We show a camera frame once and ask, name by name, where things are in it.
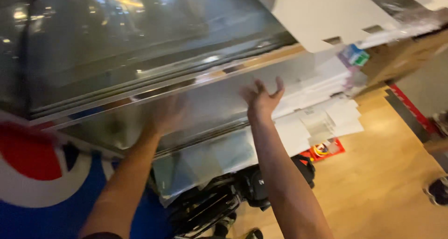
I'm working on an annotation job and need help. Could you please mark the white cardboard sheet with slots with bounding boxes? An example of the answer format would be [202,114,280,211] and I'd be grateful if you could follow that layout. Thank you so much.
[245,0,403,54]

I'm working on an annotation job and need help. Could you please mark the black folded cart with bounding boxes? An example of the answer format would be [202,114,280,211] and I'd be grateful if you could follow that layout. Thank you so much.
[167,174,245,239]

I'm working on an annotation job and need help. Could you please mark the small blue green carton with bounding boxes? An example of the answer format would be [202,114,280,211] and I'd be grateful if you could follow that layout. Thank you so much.
[338,44,370,68]

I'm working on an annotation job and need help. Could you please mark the blue chest freezer glass lid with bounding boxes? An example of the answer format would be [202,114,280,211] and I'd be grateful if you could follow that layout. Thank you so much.
[0,0,306,239]

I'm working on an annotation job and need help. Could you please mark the stack of white flat cartons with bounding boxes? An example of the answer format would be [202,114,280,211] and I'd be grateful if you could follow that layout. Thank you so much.
[272,49,365,158]

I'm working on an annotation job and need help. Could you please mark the person's left hand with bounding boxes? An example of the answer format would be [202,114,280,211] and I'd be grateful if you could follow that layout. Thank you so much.
[150,93,192,137]

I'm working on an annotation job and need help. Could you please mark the person's right hand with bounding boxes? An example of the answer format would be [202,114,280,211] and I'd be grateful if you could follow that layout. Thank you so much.
[240,77,285,120]

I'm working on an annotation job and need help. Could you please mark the black bag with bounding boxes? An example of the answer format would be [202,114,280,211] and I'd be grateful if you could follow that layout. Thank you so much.
[234,154,316,211]

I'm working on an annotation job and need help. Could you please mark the red packet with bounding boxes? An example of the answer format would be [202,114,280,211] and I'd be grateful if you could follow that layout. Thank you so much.
[300,137,346,162]

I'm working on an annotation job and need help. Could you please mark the clear plastic sheet pack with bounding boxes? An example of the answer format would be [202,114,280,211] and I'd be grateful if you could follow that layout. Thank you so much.
[152,127,260,207]

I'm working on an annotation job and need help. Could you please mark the brown cardboard box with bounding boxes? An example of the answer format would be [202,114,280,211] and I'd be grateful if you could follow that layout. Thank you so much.
[357,29,448,92]

